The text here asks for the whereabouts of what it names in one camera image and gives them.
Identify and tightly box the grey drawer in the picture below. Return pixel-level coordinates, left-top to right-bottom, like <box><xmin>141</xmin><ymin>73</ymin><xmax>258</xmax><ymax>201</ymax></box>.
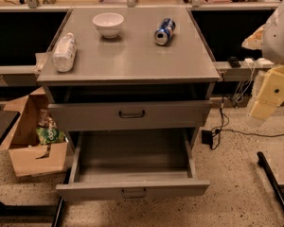
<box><xmin>48</xmin><ymin>100</ymin><xmax>211</xmax><ymax>131</ymax></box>
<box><xmin>57</xmin><ymin>129</ymin><xmax>209</xmax><ymax>201</ymax></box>

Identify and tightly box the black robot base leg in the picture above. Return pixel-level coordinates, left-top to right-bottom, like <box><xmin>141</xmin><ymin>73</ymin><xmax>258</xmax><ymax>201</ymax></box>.
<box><xmin>257</xmin><ymin>151</ymin><xmax>284</xmax><ymax>213</ymax></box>

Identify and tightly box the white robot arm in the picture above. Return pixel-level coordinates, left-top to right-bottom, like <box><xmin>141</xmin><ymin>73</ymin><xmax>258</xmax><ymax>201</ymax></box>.
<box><xmin>241</xmin><ymin>0</ymin><xmax>284</xmax><ymax>126</ymax></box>

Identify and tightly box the grey drawer cabinet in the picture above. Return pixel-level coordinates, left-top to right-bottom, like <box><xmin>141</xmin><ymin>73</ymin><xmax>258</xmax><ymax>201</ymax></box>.
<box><xmin>38</xmin><ymin>7</ymin><xmax>219</xmax><ymax>140</ymax></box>

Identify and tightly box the grey top drawer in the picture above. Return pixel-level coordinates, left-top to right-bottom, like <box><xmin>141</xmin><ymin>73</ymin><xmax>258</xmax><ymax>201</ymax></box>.
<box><xmin>48</xmin><ymin>100</ymin><xmax>211</xmax><ymax>131</ymax></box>

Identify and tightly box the white power strip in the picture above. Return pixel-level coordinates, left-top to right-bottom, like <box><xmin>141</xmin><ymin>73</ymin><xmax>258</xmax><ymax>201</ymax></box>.
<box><xmin>257</xmin><ymin>58</ymin><xmax>273</xmax><ymax>66</ymax></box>

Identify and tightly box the black small device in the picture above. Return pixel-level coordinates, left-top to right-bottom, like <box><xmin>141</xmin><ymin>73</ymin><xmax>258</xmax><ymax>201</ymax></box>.
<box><xmin>228</xmin><ymin>57</ymin><xmax>240</xmax><ymax>68</ymax></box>

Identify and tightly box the black power adapter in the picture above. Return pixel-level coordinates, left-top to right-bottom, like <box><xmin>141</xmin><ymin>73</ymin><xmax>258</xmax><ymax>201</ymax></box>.
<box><xmin>201</xmin><ymin>130</ymin><xmax>213</xmax><ymax>146</ymax></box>

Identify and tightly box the blue soda can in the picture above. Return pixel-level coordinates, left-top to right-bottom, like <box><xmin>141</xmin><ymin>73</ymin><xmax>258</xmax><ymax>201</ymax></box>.
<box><xmin>154</xmin><ymin>18</ymin><xmax>176</xmax><ymax>45</ymax></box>

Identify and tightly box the white ceramic bowl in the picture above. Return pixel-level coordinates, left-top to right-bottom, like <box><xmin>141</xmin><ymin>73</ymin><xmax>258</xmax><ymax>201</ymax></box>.
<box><xmin>92</xmin><ymin>12</ymin><xmax>124</xmax><ymax>38</ymax></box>

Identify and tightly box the clear plastic water bottle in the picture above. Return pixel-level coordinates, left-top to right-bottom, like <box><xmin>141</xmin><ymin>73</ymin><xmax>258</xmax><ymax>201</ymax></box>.
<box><xmin>52</xmin><ymin>33</ymin><xmax>77</xmax><ymax>72</ymax></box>

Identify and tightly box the green snack bag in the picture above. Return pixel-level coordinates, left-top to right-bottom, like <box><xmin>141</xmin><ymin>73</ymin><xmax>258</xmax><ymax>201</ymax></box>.
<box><xmin>36</xmin><ymin>128</ymin><xmax>64</xmax><ymax>145</ymax></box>

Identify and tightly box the black left base leg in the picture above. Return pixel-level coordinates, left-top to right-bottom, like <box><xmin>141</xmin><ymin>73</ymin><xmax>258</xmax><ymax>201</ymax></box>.
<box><xmin>51</xmin><ymin>169</ymin><xmax>71</xmax><ymax>227</ymax></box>

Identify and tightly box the brown cardboard box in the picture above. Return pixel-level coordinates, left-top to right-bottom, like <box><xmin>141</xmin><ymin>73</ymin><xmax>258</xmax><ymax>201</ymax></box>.
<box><xmin>2</xmin><ymin>88</ymin><xmax>69</xmax><ymax>177</ymax></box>

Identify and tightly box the black floor cable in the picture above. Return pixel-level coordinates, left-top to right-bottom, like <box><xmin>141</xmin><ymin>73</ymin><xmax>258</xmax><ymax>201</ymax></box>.
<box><xmin>210</xmin><ymin>73</ymin><xmax>284</xmax><ymax>151</ymax></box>

